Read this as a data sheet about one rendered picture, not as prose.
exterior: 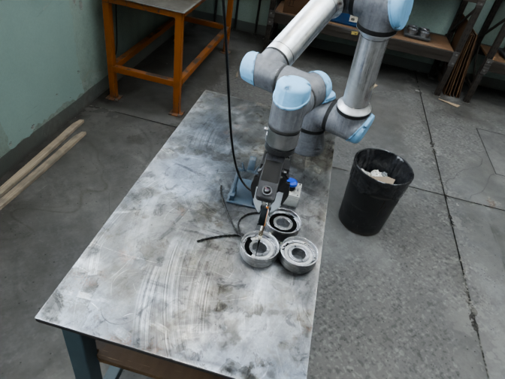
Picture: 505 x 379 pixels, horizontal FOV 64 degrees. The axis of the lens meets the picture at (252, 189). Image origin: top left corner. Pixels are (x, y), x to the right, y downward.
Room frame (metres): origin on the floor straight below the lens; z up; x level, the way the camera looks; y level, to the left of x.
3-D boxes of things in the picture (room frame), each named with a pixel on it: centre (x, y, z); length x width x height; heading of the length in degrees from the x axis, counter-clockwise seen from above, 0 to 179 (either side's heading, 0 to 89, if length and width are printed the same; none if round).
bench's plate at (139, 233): (1.01, 0.05, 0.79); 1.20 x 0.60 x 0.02; 174
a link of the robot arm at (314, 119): (1.33, -0.17, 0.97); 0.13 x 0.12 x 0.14; 63
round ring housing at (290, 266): (0.75, -0.16, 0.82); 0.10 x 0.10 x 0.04
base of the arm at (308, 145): (1.34, -0.17, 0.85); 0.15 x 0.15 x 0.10
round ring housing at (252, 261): (0.74, -0.05, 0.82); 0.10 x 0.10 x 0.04
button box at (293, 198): (1.01, -0.12, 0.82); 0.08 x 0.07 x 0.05; 174
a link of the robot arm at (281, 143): (0.79, -0.04, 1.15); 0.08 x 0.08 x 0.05
